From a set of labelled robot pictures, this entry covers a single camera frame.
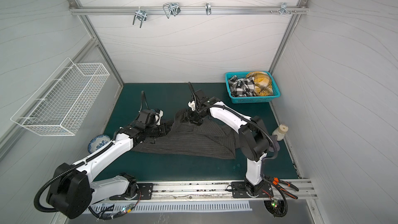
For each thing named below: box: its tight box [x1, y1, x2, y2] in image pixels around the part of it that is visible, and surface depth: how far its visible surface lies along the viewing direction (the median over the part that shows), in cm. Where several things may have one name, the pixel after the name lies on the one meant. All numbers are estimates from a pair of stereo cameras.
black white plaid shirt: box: [228, 75, 256, 97], surface depth 109 cm
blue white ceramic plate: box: [87, 134, 112, 154], surface depth 88 cm
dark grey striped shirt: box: [132, 108, 241, 160], surface depth 90 cm
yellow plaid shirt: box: [246, 71, 274, 97], surface depth 109 cm
